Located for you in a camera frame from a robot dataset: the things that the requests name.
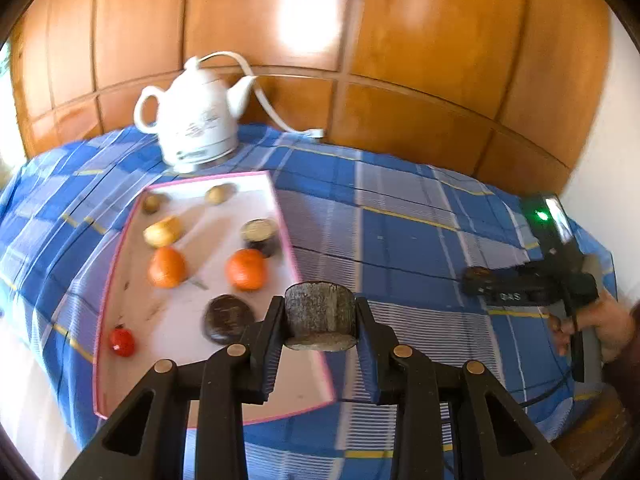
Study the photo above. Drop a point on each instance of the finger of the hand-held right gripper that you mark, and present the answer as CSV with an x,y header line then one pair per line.
x,y
482,280

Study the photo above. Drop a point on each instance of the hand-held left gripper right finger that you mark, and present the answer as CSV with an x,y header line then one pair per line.
x,y
367,360

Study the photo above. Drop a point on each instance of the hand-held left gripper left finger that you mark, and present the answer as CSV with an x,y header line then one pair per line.
x,y
275,355

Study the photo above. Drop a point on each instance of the dark brown round passion fruit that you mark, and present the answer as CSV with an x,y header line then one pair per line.
x,y
227,317

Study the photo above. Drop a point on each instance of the orange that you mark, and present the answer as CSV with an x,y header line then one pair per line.
x,y
167,266
246,270

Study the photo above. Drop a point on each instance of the pink-edged white cardboard tray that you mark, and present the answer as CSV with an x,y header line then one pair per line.
x,y
210,245

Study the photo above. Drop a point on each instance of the small red tomato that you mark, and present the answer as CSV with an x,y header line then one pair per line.
x,y
121,341

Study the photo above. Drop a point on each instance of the yellow lemon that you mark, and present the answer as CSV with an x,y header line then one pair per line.
x,y
162,231

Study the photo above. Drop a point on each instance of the small yellow-brown loquat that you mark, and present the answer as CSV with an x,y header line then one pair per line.
x,y
220,193
151,202

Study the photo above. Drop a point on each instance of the person's right forearm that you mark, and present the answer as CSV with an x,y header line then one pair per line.
x,y
631,375

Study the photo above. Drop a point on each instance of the person's right hand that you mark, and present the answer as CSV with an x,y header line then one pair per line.
x,y
612,325

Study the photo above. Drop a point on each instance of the blue plaid tablecloth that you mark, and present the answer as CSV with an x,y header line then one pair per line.
x,y
400,240

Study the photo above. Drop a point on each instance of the white power plug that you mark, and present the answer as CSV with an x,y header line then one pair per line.
x,y
317,133

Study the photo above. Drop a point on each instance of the wooden wardrobe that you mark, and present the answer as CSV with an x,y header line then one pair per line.
x,y
425,35

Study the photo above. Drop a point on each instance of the white floral ceramic kettle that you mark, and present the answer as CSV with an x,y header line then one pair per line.
x,y
195,110

